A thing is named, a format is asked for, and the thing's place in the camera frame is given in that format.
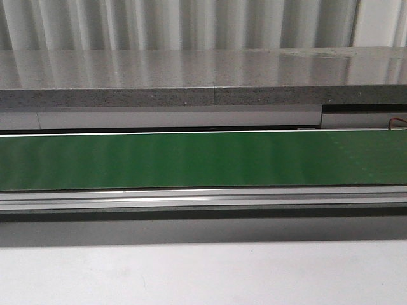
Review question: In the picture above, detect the green conveyor belt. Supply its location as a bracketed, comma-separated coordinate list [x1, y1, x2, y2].
[1, 130, 406, 191]

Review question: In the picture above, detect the grey stone counter slab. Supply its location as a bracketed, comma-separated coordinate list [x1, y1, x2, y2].
[1, 47, 406, 109]

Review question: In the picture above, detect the white corrugated curtain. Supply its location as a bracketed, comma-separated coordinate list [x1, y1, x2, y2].
[1, 1, 406, 50]

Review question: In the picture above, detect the aluminium conveyor side rail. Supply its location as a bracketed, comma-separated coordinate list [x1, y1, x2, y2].
[1, 186, 406, 211]

